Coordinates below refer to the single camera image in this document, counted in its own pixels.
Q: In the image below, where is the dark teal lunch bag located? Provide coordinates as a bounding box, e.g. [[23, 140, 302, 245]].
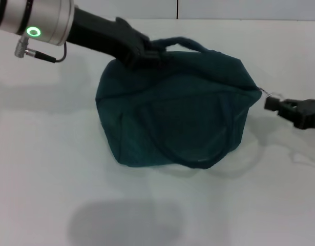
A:
[[94, 36, 262, 170]]

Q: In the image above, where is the left arm connector cable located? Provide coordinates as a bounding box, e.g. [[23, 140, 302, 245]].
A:
[[14, 35, 68, 64]]

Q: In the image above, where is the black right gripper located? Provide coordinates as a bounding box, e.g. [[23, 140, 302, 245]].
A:
[[264, 96, 315, 131]]

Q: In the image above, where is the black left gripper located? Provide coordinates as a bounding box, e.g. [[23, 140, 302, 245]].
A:
[[66, 7, 174, 69]]

